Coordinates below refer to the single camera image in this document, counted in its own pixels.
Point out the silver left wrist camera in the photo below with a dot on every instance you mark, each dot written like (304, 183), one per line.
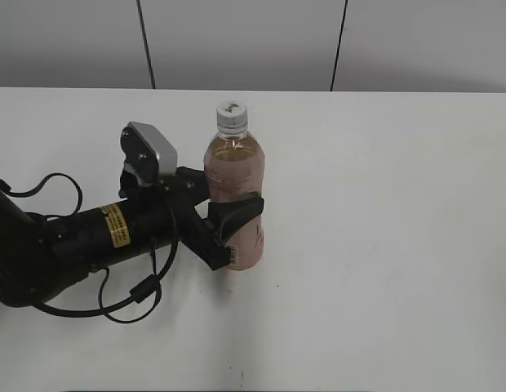
(149, 156)

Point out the white bottle cap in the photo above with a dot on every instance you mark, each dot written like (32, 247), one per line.
(231, 114)

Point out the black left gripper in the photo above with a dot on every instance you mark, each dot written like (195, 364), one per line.
(166, 211)

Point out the pink label oolong tea bottle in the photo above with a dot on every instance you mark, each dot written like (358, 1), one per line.
(234, 164)

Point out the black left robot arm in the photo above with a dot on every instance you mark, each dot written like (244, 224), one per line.
(41, 256)

